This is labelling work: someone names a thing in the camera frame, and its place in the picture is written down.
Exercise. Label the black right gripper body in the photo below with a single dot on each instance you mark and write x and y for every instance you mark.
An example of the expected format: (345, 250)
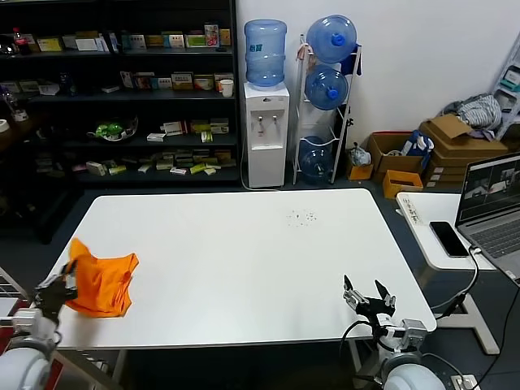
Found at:
(375, 310)

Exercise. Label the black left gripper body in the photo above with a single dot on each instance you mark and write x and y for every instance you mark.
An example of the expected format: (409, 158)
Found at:
(53, 298)

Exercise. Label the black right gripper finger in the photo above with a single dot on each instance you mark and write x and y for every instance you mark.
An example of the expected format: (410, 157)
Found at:
(354, 298)
(388, 300)

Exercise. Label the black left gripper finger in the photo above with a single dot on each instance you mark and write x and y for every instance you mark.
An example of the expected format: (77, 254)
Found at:
(57, 279)
(73, 280)

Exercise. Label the orange t-shirt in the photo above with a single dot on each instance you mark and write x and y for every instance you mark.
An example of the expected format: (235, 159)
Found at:
(103, 284)

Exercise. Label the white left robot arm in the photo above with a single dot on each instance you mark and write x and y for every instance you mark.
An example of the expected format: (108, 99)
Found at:
(24, 365)

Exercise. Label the pile of grey clothes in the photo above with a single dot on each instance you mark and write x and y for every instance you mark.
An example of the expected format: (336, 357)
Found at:
(477, 109)

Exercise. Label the black smartphone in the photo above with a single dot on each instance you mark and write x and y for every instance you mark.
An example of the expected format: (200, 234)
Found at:
(449, 239)

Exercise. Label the white side table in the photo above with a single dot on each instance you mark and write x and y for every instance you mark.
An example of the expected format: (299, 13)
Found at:
(440, 203)

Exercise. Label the orange cardboard box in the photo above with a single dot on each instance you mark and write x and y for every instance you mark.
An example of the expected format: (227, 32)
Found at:
(402, 189)

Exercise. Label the white floor power strip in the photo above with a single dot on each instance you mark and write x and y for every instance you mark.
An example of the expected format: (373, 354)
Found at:
(464, 382)

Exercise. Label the cream white carton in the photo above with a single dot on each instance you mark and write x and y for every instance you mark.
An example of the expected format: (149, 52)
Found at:
(96, 169)

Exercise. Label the lime green box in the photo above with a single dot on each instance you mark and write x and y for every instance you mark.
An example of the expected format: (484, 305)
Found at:
(199, 169)
(118, 170)

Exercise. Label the grey laptop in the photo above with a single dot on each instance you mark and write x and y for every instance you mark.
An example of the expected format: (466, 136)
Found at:
(496, 239)

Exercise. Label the small yellow cardboard box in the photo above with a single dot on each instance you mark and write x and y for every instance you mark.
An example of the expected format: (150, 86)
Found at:
(361, 172)

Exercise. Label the grey plastic bag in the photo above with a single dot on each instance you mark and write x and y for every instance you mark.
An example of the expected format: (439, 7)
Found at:
(361, 156)

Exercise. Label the stacked flat cardboard boxes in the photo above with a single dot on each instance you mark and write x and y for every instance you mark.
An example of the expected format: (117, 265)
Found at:
(446, 168)

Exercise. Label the open brown cardboard box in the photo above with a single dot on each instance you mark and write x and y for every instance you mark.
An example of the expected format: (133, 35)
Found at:
(383, 152)

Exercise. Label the white metal jug rack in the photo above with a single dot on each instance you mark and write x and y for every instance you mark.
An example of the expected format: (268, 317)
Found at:
(340, 146)

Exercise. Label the blue white bag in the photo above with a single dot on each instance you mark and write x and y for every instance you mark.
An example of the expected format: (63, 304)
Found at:
(418, 144)

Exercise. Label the white tape roll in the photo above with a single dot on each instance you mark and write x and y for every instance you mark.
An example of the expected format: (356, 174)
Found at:
(3, 126)
(20, 117)

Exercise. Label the white water dispenser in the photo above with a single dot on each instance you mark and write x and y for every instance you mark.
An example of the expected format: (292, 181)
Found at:
(266, 162)

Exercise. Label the dark glass bowl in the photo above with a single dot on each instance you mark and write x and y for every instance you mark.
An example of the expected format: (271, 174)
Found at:
(130, 128)

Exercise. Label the small flat white box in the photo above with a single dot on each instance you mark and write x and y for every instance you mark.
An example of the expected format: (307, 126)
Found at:
(156, 137)

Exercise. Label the brown box with flap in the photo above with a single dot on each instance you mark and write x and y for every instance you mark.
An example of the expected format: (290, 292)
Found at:
(460, 138)

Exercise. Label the clear plastic bottle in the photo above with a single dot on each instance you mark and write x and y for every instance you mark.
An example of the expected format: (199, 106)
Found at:
(11, 103)

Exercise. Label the red-striped white medicine box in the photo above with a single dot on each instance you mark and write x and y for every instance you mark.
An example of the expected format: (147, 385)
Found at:
(175, 129)

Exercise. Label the black shelving unit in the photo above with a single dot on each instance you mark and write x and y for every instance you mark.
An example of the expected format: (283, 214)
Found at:
(83, 97)

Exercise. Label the orange pink medicine box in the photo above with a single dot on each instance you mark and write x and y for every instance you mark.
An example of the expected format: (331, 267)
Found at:
(144, 81)

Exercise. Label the yellow framed medicine box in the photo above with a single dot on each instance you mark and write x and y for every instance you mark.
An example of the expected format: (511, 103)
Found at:
(183, 82)

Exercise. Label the yellow green medicine box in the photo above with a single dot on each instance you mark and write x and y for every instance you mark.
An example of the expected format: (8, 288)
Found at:
(49, 45)

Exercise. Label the plain white box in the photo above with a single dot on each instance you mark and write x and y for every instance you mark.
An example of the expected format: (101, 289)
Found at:
(87, 45)

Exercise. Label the white red medicine box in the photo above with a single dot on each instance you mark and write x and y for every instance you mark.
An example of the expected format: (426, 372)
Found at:
(204, 83)

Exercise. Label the cola bottle red cap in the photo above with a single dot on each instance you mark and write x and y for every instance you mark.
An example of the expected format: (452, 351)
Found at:
(20, 42)

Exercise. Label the white paper cup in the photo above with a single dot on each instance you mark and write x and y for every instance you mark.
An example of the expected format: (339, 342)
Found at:
(227, 88)

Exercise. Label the white blue medicine box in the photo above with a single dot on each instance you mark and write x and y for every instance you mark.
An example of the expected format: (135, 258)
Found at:
(134, 42)

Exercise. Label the pink rag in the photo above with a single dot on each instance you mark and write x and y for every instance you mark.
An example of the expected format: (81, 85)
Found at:
(304, 55)

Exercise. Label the flat yellow medicine box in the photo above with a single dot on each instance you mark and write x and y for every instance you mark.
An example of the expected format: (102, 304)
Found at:
(154, 42)

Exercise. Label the white teal medicine box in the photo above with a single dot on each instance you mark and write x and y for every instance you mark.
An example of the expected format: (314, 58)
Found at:
(174, 41)

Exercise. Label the labelled blue water jug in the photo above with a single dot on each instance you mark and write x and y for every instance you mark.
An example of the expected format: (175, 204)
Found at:
(265, 53)

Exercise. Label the grey metal shelf rack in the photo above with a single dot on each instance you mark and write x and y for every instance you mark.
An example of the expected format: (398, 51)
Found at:
(511, 53)

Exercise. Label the colourful pink carton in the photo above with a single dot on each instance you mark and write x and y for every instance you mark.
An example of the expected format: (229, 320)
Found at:
(211, 36)

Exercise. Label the small yellow medicine box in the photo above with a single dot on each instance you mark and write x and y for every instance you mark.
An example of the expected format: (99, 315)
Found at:
(225, 37)

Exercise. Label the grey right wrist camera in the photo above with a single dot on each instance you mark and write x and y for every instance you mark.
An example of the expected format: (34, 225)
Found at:
(414, 331)

